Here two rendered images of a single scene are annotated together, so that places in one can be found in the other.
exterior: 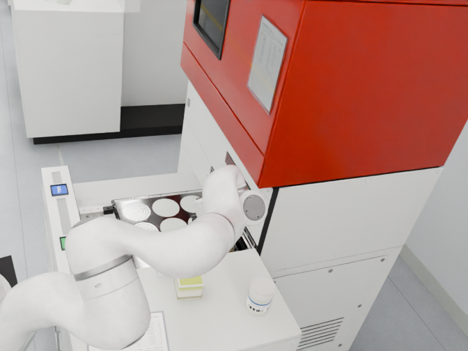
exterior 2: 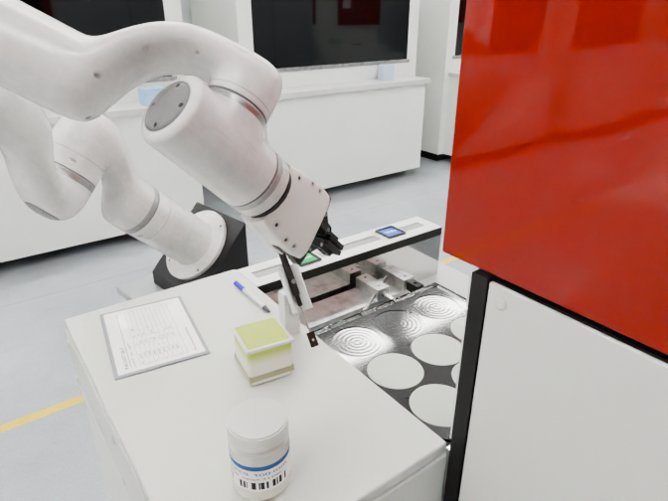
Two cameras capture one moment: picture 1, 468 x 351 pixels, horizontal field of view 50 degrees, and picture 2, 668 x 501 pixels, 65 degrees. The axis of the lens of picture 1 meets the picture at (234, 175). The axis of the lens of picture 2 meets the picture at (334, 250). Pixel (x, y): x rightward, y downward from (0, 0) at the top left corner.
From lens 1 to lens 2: 136 cm
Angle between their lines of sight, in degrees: 70
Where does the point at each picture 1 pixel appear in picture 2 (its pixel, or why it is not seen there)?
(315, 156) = (597, 206)
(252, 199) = (176, 88)
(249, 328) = (195, 475)
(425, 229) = not seen: outside the picture
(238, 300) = not seen: hidden behind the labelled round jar
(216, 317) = (212, 417)
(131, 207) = (440, 300)
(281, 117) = (473, 12)
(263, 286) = (253, 417)
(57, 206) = (361, 239)
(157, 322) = (183, 351)
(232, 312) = not seen: hidden behind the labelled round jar
